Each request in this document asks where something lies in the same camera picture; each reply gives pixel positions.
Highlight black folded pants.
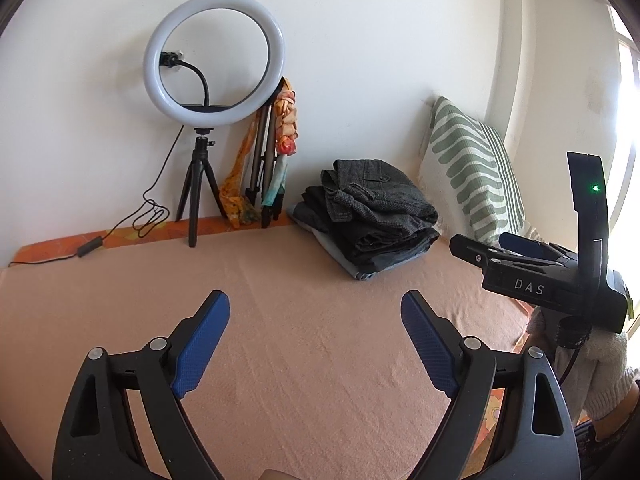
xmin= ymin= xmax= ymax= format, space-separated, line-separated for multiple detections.
xmin=330 ymin=220 xmax=441 ymax=266

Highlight stack of folded dark clothes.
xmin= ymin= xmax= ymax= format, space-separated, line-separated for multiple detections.
xmin=291 ymin=186 xmax=441 ymax=276

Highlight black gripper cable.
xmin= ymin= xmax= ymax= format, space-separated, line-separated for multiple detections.
xmin=556 ymin=345 xmax=585 ymax=388

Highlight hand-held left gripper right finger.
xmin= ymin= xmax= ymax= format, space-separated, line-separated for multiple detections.
xmin=401 ymin=290 xmax=583 ymax=480

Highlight peach blanket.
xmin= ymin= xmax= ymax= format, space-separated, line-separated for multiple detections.
xmin=0 ymin=220 xmax=551 ymax=480

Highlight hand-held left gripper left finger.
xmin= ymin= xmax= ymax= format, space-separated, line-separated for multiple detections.
xmin=52 ymin=290 xmax=232 ymax=480

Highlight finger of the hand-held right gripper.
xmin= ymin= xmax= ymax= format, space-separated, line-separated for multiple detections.
xmin=449 ymin=234 xmax=507 ymax=273
xmin=499 ymin=231 xmax=581 ymax=264

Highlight folded tripod with orange scarf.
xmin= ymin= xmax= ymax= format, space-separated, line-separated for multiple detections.
xmin=219 ymin=87 xmax=301 ymax=226

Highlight light blue folded jeans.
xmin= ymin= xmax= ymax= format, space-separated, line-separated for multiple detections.
xmin=310 ymin=227 xmax=381 ymax=282

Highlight white ring light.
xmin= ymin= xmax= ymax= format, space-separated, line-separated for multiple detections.
xmin=143 ymin=0 xmax=286 ymax=128

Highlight black mini tripod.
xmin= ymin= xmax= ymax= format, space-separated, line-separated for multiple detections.
xmin=175 ymin=127 xmax=226 ymax=248

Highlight grey houndstooth pants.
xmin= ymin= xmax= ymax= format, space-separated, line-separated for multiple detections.
xmin=320 ymin=158 xmax=440 ymax=236

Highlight black power cable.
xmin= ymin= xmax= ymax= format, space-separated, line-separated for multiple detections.
xmin=9 ymin=127 xmax=186 ymax=267

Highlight folded tripod stand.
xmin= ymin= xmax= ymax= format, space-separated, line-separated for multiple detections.
xmin=244 ymin=77 xmax=291 ymax=229

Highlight green striped pillow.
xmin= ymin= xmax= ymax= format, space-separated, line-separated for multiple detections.
xmin=417 ymin=96 xmax=531 ymax=246

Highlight window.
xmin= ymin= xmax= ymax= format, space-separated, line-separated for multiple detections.
xmin=607 ymin=5 xmax=640 ymax=281

